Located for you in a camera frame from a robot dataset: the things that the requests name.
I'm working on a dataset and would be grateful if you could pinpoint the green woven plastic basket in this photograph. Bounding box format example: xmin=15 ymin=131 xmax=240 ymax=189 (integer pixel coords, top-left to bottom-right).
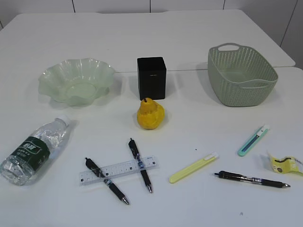
xmin=208 ymin=43 xmax=278 ymax=107

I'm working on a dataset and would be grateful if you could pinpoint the yellow utility knife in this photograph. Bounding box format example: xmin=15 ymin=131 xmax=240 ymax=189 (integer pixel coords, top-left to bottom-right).
xmin=169 ymin=152 xmax=219 ymax=183

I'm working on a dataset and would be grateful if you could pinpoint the teal utility knife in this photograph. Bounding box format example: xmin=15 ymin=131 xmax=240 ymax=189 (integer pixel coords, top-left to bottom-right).
xmin=237 ymin=125 xmax=270 ymax=157

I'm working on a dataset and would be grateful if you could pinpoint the black pen over ruler middle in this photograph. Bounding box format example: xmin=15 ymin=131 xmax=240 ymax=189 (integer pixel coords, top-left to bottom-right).
xmin=128 ymin=138 xmax=153 ymax=193

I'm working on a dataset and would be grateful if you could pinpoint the black pen right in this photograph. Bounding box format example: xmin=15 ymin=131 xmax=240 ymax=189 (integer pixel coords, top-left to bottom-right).
xmin=214 ymin=171 xmax=291 ymax=188

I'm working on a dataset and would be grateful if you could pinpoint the green wavy glass plate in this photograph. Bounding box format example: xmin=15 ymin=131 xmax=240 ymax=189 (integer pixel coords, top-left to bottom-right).
xmin=38 ymin=58 xmax=116 ymax=106

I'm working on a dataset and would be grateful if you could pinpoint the clear water bottle green label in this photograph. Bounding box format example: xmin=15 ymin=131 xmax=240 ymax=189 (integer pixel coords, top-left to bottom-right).
xmin=0 ymin=115 xmax=71 ymax=186

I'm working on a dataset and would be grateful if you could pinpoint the transparent plastic ruler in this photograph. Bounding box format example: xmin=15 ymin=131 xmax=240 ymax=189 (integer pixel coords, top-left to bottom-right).
xmin=79 ymin=156 xmax=158 ymax=186

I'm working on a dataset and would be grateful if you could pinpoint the yellow pear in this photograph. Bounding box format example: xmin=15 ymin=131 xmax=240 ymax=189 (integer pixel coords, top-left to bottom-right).
xmin=137 ymin=97 xmax=165 ymax=130

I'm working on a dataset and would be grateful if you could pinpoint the black square pen holder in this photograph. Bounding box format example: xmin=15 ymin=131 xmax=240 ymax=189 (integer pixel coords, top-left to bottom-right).
xmin=137 ymin=57 xmax=167 ymax=100

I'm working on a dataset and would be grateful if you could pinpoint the black pen under ruler left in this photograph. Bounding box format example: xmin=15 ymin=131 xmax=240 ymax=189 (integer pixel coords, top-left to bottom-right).
xmin=85 ymin=157 xmax=130 ymax=205

